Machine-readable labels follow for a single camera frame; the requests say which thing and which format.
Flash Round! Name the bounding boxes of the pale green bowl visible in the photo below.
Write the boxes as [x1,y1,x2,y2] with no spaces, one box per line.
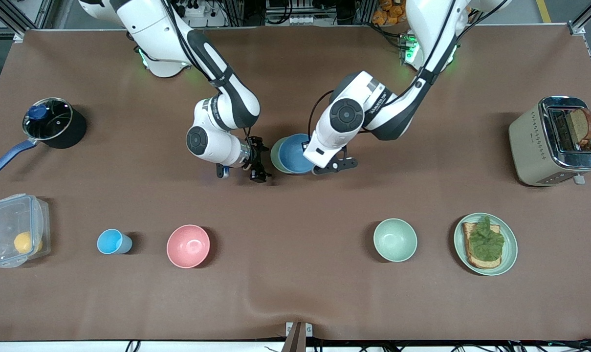
[270,136,297,173]
[373,218,417,263]

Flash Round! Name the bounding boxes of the blue bowl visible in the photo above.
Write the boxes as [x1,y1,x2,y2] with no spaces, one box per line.
[277,133,318,175]

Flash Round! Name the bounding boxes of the pink bowl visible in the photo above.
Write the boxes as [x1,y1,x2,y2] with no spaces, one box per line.
[167,224,211,269]

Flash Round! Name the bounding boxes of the white power strip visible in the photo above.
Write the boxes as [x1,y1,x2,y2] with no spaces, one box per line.
[175,0,226,28]

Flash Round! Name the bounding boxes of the orange snack bags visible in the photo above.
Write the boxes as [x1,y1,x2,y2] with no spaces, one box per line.
[372,0,409,26]

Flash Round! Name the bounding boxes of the blue cup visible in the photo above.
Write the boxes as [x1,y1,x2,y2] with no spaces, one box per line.
[97,229,132,255]

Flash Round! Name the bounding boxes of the toast slice with crust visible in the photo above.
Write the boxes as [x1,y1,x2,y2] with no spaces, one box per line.
[462,222,502,270]

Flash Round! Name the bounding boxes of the green lettuce leaf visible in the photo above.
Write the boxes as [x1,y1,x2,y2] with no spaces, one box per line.
[469,216,505,262]

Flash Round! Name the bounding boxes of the glass lid with blue knob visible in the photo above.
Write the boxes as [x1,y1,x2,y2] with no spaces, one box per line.
[22,98,74,141]

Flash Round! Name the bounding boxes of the cream and chrome toaster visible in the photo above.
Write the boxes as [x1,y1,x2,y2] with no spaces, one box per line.
[509,96,591,187]

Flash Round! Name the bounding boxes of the pale green plate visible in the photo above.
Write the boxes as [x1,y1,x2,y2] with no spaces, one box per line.
[454,213,518,276]

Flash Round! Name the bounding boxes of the yellow lemon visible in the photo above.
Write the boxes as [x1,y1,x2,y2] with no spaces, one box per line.
[14,231,43,255]

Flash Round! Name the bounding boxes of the clear plastic lidded container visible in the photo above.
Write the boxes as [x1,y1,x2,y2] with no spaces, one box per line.
[0,194,51,268]

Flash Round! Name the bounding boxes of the brown bread slice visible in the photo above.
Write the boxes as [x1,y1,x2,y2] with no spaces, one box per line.
[568,107,591,147]

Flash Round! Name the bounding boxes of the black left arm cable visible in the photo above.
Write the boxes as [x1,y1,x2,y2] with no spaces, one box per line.
[308,90,336,143]

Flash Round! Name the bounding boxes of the metal table edge bracket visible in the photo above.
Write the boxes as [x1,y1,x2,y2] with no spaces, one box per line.
[285,321,313,352]

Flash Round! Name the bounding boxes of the black pot with blue handle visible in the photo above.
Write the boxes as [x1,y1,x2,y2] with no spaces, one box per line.
[0,97,87,178]

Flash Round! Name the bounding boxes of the aluminium frame profile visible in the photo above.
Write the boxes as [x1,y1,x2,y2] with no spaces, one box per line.
[569,0,591,36]

